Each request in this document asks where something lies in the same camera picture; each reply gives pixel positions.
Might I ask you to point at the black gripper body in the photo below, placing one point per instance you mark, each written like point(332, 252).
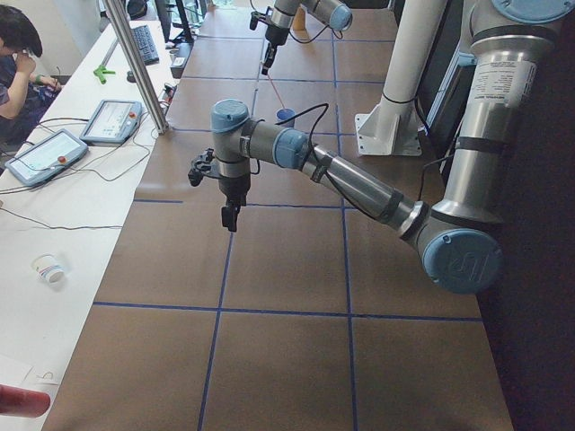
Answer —
point(272, 37)
point(233, 187)

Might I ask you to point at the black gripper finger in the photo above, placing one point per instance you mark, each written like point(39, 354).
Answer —
point(269, 58)
point(229, 215)

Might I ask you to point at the pink chopstick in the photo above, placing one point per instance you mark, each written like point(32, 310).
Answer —
point(275, 92)

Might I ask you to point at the blue ribbed cup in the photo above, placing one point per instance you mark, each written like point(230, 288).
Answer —
point(290, 121)

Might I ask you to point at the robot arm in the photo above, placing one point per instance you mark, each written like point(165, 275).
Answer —
point(503, 39)
point(279, 18)

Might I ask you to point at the white paper cup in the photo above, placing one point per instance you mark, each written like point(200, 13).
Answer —
point(49, 269)

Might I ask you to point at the black keyboard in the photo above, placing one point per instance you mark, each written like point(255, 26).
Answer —
point(145, 44)

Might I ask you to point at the far teach pendant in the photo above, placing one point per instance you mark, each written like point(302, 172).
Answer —
point(112, 123)

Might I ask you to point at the teach pendant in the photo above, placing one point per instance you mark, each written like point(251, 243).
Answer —
point(112, 123)
point(47, 158)

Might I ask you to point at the green plastic tool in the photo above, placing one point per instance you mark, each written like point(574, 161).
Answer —
point(102, 72)

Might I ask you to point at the near teach pendant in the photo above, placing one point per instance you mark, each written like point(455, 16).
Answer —
point(47, 158)

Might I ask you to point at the seated person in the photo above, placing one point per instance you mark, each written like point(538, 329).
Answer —
point(20, 44)

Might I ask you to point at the red cylinder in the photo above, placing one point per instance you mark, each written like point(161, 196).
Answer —
point(19, 402)

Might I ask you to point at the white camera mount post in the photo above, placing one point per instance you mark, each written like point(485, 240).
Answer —
point(391, 127)

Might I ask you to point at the aluminium frame post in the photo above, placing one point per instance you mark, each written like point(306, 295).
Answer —
point(120, 25)

